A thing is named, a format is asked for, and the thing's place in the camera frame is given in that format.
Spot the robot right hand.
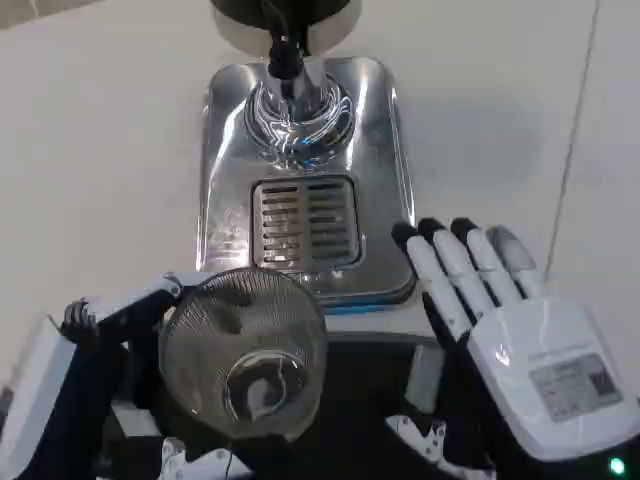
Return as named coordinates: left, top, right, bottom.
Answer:
left=384, top=217, right=640, bottom=480

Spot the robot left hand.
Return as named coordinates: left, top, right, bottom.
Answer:
left=0, top=272, right=261, bottom=480

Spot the clear ribbed glass cup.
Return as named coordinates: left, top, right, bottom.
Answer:
left=157, top=267, right=330, bottom=442

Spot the steel drip tray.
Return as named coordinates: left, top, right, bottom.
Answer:
left=194, top=56, right=419, bottom=314

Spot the steel drain grid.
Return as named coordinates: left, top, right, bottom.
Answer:
left=251, top=174, right=362, bottom=269

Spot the black dispenser tap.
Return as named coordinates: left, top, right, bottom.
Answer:
left=267, top=0, right=314, bottom=81

